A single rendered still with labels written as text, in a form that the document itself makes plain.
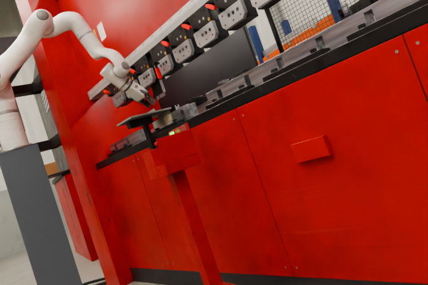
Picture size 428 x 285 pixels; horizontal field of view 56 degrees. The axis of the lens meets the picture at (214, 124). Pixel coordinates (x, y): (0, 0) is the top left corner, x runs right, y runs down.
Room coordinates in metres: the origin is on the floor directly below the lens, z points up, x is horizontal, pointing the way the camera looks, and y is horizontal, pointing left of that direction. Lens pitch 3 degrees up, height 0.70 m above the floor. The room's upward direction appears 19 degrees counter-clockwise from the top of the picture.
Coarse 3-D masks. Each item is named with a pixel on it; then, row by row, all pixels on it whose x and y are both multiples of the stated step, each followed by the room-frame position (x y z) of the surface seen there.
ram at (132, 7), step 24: (72, 0) 2.75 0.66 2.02; (96, 0) 2.50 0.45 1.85; (120, 0) 2.30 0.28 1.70; (144, 0) 2.13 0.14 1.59; (168, 0) 1.98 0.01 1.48; (96, 24) 2.58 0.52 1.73; (120, 24) 2.36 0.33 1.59; (144, 24) 2.18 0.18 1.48; (120, 48) 2.43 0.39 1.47; (144, 48) 2.24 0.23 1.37; (96, 72) 2.75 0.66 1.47; (96, 96) 2.88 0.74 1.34
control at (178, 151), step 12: (168, 132) 1.83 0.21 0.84; (180, 132) 1.64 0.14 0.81; (168, 144) 1.61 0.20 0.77; (180, 144) 1.63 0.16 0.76; (192, 144) 1.66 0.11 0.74; (144, 156) 1.74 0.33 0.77; (156, 156) 1.67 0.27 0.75; (168, 156) 1.60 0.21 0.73; (180, 156) 1.62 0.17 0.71; (192, 156) 1.65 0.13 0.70; (156, 168) 1.66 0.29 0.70; (168, 168) 1.59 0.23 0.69; (180, 168) 1.62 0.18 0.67
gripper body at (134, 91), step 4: (132, 84) 2.16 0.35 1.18; (136, 84) 2.18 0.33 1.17; (128, 88) 2.16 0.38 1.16; (132, 88) 2.16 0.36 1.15; (136, 88) 2.17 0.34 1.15; (140, 88) 2.18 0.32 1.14; (144, 88) 2.20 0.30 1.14; (128, 92) 2.20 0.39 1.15; (132, 92) 2.19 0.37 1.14; (136, 92) 2.18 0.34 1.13; (140, 92) 2.18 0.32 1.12; (132, 96) 2.22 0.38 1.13; (136, 96) 2.21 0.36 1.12; (140, 96) 2.20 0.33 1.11; (144, 96) 2.19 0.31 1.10; (136, 100) 2.24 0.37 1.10
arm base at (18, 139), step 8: (16, 112) 1.93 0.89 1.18; (0, 120) 1.88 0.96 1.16; (8, 120) 1.89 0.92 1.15; (16, 120) 1.91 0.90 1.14; (0, 128) 1.88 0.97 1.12; (8, 128) 1.88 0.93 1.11; (16, 128) 1.90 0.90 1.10; (0, 136) 1.89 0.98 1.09; (8, 136) 1.88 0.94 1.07; (16, 136) 1.89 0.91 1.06; (24, 136) 1.93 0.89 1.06; (8, 144) 1.88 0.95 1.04; (16, 144) 1.89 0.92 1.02; (24, 144) 1.91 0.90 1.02; (32, 144) 1.92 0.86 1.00; (0, 152) 1.85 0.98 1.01
